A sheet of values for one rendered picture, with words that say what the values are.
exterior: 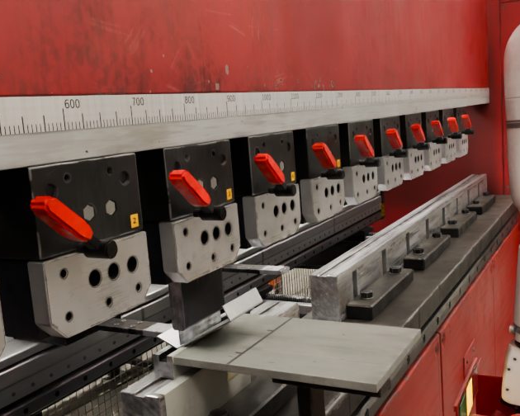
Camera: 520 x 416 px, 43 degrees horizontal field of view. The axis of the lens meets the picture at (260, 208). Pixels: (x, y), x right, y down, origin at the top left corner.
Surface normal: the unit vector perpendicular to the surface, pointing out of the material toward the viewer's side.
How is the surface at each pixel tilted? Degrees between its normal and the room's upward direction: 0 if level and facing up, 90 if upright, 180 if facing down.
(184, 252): 90
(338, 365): 0
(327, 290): 90
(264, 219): 90
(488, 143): 90
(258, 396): 0
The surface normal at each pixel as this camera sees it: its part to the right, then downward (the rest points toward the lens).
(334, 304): -0.47, 0.16
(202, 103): 0.88, 0.00
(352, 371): -0.07, -0.99
